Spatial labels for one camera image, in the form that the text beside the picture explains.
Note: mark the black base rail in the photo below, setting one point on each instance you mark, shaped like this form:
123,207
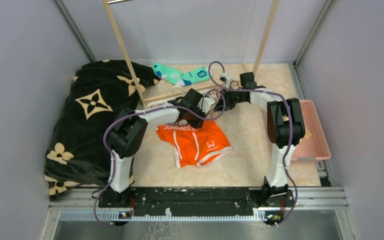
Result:
199,203

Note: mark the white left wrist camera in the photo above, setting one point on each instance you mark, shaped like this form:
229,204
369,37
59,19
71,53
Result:
208,102

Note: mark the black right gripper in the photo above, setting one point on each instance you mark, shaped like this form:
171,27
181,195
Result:
219,105

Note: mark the wooden drying rack frame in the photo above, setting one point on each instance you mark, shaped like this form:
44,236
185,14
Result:
268,25

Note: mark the black floral blanket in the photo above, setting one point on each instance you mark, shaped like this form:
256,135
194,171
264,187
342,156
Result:
76,155

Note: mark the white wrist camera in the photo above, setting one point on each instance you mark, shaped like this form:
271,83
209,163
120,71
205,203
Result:
208,102
227,79

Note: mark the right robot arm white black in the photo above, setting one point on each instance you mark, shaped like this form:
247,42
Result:
285,128

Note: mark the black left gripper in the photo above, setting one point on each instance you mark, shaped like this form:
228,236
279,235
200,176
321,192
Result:
196,125

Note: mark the orange underwear white trim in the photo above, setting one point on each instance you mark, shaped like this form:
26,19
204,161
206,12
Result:
199,147

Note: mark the beige cloth in basket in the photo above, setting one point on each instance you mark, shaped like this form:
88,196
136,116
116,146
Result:
307,134

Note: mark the white plastic clip hanger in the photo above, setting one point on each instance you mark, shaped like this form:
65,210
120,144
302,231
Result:
178,91

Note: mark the pink perforated plastic basket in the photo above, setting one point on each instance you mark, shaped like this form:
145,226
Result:
316,147

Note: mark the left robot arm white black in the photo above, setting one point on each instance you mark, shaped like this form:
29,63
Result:
124,137

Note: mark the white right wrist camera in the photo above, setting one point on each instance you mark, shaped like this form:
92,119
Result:
227,79

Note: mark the green patterned sock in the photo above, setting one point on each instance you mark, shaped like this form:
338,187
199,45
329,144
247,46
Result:
179,78

